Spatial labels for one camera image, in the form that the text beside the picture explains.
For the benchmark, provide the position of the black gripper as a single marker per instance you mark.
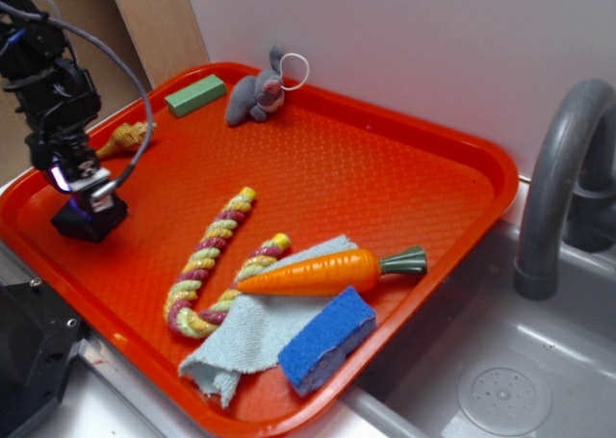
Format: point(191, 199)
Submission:
point(71, 167)

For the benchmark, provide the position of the black box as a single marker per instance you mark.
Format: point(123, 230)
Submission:
point(75, 222)

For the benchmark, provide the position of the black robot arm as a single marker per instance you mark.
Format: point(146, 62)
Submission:
point(57, 98)

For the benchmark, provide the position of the tan conch seashell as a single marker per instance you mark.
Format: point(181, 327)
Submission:
point(125, 139)

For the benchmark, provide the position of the green block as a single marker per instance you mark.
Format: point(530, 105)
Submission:
point(196, 95)

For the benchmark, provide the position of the wooden board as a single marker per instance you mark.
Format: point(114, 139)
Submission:
point(166, 36)

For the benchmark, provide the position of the grey plush bunny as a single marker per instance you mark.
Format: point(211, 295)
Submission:
point(258, 96)

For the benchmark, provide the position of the red plastic tray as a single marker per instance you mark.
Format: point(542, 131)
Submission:
point(323, 166)

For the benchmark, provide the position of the light blue cloth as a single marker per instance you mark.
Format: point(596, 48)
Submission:
point(249, 341)

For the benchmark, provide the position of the orange plastic carrot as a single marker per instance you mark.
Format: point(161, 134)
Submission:
point(330, 274)

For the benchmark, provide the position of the blue sponge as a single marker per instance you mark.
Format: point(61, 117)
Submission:
point(322, 346)

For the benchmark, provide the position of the grey sink basin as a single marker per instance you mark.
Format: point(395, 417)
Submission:
point(478, 360)

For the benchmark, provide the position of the grey faucet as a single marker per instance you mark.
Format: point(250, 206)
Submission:
point(571, 197)

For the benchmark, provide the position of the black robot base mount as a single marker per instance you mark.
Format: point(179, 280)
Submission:
point(40, 339)

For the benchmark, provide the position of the multicolour twisted rope toy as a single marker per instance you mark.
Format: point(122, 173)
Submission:
point(178, 310)

